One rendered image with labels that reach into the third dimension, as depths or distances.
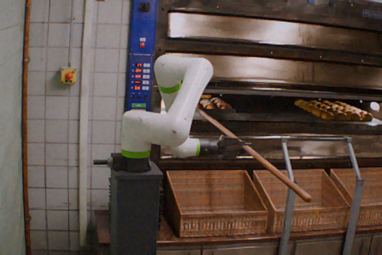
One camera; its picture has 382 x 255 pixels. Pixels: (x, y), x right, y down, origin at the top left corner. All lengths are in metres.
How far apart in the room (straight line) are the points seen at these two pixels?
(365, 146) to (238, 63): 1.20
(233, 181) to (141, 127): 1.51
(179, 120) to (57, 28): 1.37
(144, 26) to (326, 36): 1.27
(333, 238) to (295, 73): 1.14
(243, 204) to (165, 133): 1.58
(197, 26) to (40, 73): 1.03
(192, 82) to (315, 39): 1.50
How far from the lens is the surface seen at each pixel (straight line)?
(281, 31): 3.61
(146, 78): 3.36
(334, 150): 3.92
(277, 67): 3.62
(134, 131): 2.24
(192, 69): 2.46
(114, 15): 3.34
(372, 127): 4.06
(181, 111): 2.25
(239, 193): 3.66
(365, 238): 3.66
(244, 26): 3.52
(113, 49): 3.35
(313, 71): 3.74
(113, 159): 2.28
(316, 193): 3.88
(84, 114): 3.38
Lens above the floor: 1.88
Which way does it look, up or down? 12 degrees down
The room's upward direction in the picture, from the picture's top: 4 degrees clockwise
